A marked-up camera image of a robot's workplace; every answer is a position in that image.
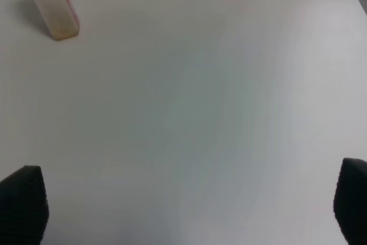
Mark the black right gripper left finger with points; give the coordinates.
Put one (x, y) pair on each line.
(24, 207)

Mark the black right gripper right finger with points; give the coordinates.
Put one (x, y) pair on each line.
(349, 203)

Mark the clear plastic drink bottle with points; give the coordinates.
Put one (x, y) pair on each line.
(60, 18)

